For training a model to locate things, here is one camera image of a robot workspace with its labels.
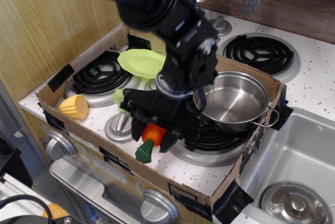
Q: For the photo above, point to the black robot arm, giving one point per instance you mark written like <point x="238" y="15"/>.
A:
<point x="190" y="65"/>

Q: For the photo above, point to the orange toy carrot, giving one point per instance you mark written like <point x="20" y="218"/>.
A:
<point x="152" y="137"/>

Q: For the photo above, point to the stainless steel sink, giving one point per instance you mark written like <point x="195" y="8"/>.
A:
<point x="301" y="151"/>

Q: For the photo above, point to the black burner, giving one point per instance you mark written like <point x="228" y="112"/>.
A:
<point x="102" y="75"/>
<point x="264" y="53"/>
<point x="212" y="140"/>

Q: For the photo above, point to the silver stovetop knob back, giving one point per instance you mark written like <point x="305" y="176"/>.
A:
<point x="222" y="26"/>

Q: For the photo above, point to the light green plastic plate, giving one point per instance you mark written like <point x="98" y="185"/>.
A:
<point x="142" y="62"/>

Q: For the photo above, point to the steel pot lid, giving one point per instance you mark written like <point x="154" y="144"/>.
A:
<point x="294" y="202"/>

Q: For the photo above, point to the silver oven knob left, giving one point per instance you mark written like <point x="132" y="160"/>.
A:
<point x="59" y="146"/>

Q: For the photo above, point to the silver oven knob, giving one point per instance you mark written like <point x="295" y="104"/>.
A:
<point x="59" y="146"/>
<point x="156" y="208"/>

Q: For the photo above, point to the yellow toy corn cob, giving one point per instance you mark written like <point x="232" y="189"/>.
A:
<point x="75" y="107"/>

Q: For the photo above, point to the silver stovetop knob front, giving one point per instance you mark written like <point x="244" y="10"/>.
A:
<point x="118" y="128"/>

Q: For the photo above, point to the silver oven door handle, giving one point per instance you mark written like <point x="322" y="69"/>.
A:
<point x="89" y="189"/>

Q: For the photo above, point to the green toy broccoli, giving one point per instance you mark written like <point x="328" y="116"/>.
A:
<point x="118" y="96"/>

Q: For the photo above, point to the back right black burner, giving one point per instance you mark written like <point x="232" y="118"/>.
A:
<point x="264" y="53"/>

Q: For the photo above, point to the front right black burner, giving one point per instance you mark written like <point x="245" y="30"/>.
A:
<point x="212" y="140"/>

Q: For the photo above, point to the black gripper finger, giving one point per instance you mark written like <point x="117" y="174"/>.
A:
<point x="170" y="138"/>
<point x="137" y="128"/>

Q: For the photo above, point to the brown cardboard fence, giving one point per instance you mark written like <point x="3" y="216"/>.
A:
<point x="193" y="189"/>

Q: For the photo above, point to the silver oven knob right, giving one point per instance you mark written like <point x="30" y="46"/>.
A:
<point x="156" y="208"/>

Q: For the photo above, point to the silver stovetop knob middle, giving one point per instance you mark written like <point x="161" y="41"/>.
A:
<point x="150" y="85"/>

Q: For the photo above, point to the silver stovetop knob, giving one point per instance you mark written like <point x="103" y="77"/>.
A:
<point x="222" y="26"/>
<point x="150" y="85"/>
<point x="118" y="128"/>

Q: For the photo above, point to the stainless steel pot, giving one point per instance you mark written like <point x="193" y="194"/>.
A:
<point x="236" y="102"/>

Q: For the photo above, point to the front left black burner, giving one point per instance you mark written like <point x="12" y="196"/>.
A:
<point x="102" y="75"/>

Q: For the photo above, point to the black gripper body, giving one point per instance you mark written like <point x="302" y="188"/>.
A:
<point x="152" y="107"/>

